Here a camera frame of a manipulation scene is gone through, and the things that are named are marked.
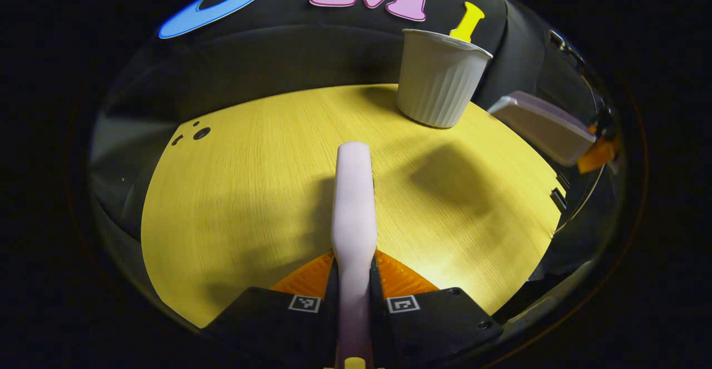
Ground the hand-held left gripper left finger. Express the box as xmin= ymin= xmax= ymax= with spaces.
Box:
xmin=201 ymin=251 xmax=340 ymax=369

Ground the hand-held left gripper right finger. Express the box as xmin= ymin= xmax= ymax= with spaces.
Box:
xmin=369 ymin=249 xmax=505 ymax=369

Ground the pink dustpan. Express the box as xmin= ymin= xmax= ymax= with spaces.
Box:
xmin=488 ymin=90 xmax=597 ymax=168

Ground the small pink broom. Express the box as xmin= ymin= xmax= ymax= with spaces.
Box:
xmin=330 ymin=141 xmax=379 ymax=369

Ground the white ribbed garbage bin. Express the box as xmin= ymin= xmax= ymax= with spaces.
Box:
xmin=396 ymin=28 xmax=494 ymax=129

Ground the black backdrop cloth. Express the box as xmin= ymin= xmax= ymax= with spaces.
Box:
xmin=89 ymin=0 xmax=612 ymax=242

